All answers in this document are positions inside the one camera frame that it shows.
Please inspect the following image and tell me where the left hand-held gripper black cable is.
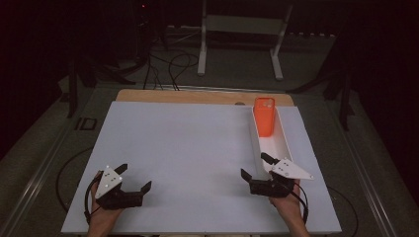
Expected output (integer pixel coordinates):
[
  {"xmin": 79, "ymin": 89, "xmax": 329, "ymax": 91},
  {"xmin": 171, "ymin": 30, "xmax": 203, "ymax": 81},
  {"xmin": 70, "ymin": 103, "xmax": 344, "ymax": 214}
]
[{"xmin": 54, "ymin": 147, "xmax": 102, "ymax": 225}]

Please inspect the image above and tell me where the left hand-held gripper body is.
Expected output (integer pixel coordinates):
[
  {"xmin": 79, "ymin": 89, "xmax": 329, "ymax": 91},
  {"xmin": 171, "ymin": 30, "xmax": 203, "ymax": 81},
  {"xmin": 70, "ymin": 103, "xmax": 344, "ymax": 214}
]
[{"xmin": 94, "ymin": 165, "xmax": 144, "ymax": 210}]

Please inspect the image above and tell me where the white metal stand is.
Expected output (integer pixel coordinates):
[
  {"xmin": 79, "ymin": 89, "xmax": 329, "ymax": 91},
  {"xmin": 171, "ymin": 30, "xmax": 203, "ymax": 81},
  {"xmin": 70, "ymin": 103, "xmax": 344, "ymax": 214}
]
[{"xmin": 197, "ymin": 0, "xmax": 294, "ymax": 82}]

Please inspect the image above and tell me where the hand-held gripper black cable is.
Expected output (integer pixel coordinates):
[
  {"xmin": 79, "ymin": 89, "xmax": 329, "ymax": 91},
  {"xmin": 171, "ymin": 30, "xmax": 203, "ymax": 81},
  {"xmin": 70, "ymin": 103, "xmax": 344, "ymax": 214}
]
[
  {"xmin": 280, "ymin": 179, "xmax": 360, "ymax": 237},
  {"xmin": 54, "ymin": 147, "xmax": 102, "ymax": 225}
]

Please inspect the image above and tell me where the orange phone case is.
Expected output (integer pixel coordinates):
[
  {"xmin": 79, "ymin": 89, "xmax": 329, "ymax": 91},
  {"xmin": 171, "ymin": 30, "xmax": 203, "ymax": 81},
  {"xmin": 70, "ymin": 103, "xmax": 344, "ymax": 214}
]
[{"xmin": 253, "ymin": 96, "xmax": 277, "ymax": 138}]

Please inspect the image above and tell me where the long white plastic tray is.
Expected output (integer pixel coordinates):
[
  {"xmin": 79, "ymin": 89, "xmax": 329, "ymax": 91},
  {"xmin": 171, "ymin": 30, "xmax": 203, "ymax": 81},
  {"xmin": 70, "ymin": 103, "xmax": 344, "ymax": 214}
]
[{"xmin": 249, "ymin": 104, "xmax": 294, "ymax": 182}]

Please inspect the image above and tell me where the person's left hand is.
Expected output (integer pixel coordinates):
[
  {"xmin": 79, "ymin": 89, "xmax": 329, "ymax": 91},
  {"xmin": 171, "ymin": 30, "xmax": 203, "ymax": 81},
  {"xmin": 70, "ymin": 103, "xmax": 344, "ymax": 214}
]
[{"xmin": 89, "ymin": 171, "xmax": 125, "ymax": 231}]

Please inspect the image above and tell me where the black floor socket frame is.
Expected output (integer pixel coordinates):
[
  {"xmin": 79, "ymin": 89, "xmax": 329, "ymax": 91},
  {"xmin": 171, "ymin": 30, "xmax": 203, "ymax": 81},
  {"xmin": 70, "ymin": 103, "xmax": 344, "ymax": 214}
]
[{"xmin": 74, "ymin": 117, "xmax": 98, "ymax": 131}]

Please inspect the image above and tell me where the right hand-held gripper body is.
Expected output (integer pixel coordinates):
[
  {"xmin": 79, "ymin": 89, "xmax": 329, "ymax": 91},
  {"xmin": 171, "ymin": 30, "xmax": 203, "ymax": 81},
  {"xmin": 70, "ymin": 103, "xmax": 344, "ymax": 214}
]
[{"xmin": 249, "ymin": 157, "xmax": 314, "ymax": 198}]

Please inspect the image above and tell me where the person's right hand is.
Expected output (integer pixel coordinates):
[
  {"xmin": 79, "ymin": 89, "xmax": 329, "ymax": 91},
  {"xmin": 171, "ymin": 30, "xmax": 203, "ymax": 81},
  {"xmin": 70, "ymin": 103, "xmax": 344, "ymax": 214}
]
[{"xmin": 270, "ymin": 180, "xmax": 305, "ymax": 228}]

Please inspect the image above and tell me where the right hand-held gripper black cable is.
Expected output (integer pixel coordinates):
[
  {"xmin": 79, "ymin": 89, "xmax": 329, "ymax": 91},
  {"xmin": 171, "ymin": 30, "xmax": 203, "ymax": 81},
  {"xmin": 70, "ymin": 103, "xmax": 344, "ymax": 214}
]
[{"xmin": 280, "ymin": 179, "xmax": 360, "ymax": 237}]

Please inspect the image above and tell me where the black tripod stand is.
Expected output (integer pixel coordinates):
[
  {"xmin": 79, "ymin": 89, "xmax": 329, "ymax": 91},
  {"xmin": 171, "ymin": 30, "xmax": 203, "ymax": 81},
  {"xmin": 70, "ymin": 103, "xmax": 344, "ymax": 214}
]
[
  {"xmin": 286, "ymin": 19, "xmax": 357, "ymax": 132},
  {"xmin": 63, "ymin": 48, "xmax": 136, "ymax": 119}
]

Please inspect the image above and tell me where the white table board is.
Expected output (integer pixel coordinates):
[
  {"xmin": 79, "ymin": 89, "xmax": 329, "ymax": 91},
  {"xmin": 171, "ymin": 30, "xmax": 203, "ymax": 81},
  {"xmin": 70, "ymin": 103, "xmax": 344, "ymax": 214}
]
[{"xmin": 60, "ymin": 101, "xmax": 343, "ymax": 235}]

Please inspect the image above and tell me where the metal floor rail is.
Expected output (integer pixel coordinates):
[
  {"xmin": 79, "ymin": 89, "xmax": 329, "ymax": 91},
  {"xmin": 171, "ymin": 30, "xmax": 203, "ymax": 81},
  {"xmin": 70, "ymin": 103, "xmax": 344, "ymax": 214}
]
[
  {"xmin": 329, "ymin": 98, "xmax": 401, "ymax": 237},
  {"xmin": 0, "ymin": 129, "xmax": 72, "ymax": 237}
]

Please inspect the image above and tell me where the white power strip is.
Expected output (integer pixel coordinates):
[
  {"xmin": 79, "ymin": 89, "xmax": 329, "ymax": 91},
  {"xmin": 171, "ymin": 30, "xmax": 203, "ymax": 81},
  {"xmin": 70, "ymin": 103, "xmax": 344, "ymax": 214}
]
[
  {"xmin": 166, "ymin": 25, "xmax": 203, "ymax": 37},
  {"xmin": 289, "ymin": 32, "xmax": 337, "ymax": 39}
]

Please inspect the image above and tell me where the wooden table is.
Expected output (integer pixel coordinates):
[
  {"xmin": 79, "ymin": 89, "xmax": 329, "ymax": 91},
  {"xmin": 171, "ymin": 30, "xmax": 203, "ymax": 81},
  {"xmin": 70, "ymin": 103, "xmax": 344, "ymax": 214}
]
[{"xmin": 116, "ymin": 88, "xmax": 295, "ymax": 108}]

